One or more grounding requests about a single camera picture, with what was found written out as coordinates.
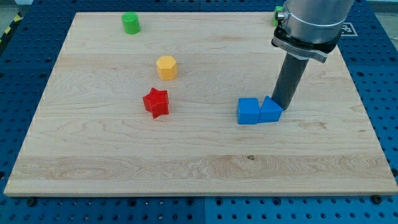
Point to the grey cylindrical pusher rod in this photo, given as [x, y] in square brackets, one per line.
[289, 77]

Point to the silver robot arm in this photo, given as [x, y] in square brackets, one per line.
[306, 29]

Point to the green block behind arm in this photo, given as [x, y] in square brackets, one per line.
[278, 15]

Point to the yellow hexagon block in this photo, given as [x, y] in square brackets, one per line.
[167, 68]

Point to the blue triangle block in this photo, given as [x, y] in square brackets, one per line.
[270, 111]

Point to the blue cube block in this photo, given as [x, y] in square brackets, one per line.
[248, 111]

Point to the white fiducial marker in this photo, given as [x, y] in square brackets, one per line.
[348, 30]

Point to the red star block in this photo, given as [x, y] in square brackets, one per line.
[157, 102]

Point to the wooden board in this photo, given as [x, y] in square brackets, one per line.
[91, 135]

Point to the green cylinder block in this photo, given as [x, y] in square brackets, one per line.
[131, 23]

